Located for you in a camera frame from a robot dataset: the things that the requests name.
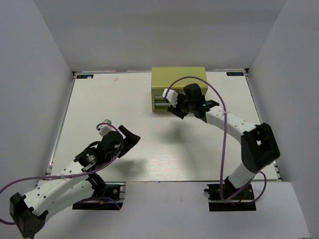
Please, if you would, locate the blue right corner label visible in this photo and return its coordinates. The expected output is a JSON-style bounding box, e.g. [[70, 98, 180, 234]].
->
[[226, 72, 244, 76]]

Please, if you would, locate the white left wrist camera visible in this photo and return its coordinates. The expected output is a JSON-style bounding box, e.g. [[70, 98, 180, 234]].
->
[[96, 119, 112, 137]]

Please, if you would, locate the green drawer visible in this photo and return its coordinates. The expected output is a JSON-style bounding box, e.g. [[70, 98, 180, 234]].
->
[[154, 96, 166, 102], [153, 103, 170, 112]]

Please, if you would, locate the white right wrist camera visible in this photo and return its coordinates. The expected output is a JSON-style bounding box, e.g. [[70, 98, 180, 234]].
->
[[162, 88, 178, 107]]

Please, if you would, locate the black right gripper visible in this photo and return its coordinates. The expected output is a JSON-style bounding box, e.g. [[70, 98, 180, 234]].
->
[[168, 92, 195, 120]]

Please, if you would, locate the green top drawer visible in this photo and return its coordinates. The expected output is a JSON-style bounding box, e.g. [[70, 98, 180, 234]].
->
[[154, 96, 166, 102]]

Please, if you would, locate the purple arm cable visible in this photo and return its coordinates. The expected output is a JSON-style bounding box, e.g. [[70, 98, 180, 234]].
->
[[0, 122, 124, 225], [166, 76, 267, 202]]

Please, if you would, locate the green bottom drawer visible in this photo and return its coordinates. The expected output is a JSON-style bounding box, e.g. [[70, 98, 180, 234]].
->
[[153, 103, 170, 112]]

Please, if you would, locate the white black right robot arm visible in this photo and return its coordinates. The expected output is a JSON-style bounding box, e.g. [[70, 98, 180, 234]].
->
[[162, 83, 280, 199]]

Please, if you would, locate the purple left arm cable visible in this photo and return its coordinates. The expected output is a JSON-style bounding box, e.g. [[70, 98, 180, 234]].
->
[[0, 122, 124, 225]]

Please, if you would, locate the blue left corner label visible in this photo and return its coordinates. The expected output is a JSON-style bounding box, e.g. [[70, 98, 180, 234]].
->
[[76, 74, 94, 79]]

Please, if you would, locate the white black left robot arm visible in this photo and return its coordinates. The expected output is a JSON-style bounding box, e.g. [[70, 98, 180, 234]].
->
[[9, 122, 141, 239]]

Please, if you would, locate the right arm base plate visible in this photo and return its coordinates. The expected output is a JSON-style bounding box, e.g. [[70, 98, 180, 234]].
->
[[203, 183, 257, 213]]

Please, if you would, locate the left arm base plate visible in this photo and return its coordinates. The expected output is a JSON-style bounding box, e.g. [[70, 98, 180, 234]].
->
[[72, 182, 126, 211]]

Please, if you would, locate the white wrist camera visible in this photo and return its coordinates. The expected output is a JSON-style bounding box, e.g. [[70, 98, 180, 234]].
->
[[96, 119, 112, 137], [162, 88, 178, 107]]

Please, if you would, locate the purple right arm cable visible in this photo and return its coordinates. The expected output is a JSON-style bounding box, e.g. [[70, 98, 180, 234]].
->
[[166, 76, 267, 202]]

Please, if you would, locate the blue corner label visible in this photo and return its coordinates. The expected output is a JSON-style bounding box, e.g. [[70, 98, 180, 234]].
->
[[226, 72, 244, 76], [76, 74, 94, 79]]

